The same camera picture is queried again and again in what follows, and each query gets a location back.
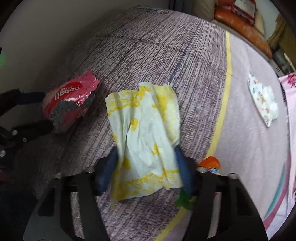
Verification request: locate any yellow white paper wrapper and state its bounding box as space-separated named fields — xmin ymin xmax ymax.
xmin=105 ymin=82 xmax=183 ymax=201

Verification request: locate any pink floral quilt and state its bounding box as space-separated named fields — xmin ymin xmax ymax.
xmin=277 ymin=72 xmax=296 ymax=163

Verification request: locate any pink foil snack bag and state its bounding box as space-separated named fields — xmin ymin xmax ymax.
xmin=42 ymin=70 xmax=100 ymax=133

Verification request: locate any orange green toy egg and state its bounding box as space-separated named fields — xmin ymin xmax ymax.
xmin=174 ymin=156 xmax=221 ymax=211

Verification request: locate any beige armchair orange cushion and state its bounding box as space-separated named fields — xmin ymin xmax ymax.
xmin=189 ymin=1 xmax=273 ymax=59

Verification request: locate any white cartoon tissue pack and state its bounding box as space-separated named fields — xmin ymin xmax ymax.
xmin=247 ymin=72 xmax=279 ymax=128

